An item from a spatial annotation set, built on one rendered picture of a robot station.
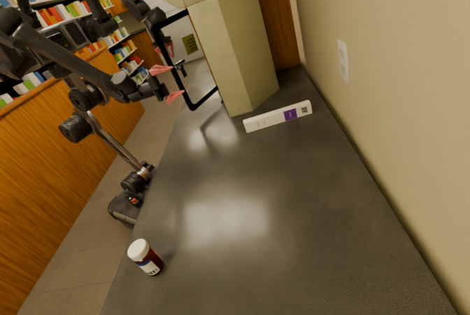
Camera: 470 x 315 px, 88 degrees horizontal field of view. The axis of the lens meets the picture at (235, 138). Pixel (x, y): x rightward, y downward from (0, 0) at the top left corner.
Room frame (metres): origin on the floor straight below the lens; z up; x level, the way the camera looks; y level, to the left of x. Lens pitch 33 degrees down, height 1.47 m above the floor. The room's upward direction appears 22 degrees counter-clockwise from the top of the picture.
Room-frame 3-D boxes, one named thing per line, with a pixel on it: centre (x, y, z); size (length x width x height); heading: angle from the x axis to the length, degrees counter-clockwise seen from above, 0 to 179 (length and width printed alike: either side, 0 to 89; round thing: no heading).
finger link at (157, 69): (0.93, 0.16, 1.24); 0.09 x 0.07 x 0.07; 76
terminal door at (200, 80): (1.18, 0.04, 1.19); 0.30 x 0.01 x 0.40; 133
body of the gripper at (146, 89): (0.94, 0.23, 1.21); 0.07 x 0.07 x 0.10; 76
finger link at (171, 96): (0.92, 0.16, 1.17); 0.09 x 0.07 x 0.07; 76
